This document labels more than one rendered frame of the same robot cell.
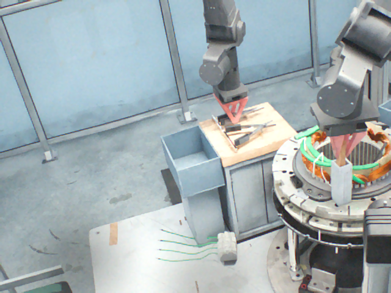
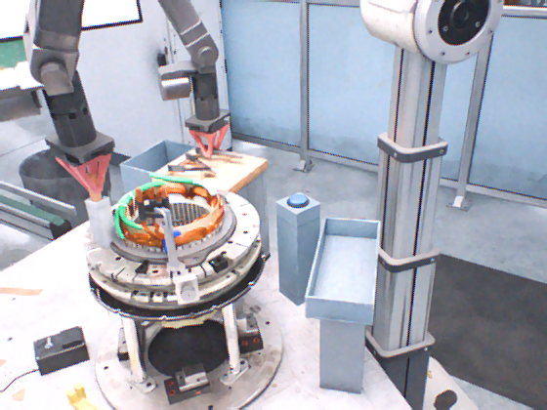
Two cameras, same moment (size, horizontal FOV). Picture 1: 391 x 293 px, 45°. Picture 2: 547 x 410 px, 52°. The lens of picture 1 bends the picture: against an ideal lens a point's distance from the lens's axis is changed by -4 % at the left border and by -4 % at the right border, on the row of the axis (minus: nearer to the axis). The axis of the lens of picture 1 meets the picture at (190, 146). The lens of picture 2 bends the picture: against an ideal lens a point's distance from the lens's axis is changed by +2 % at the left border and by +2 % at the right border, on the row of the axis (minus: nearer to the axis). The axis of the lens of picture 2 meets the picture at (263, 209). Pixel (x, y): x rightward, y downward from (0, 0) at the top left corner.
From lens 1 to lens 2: 106 cm
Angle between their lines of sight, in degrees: 36
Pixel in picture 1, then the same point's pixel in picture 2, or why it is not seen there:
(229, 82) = (197, 109)
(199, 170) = (137, 176)
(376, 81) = (391, 201)
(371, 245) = not seen: outside the picture
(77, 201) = not seen: hidden behind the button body
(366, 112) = (81, 148)
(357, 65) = (15, 77)
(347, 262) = (195, 350)
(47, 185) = (274, 188)
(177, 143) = (177, 153)
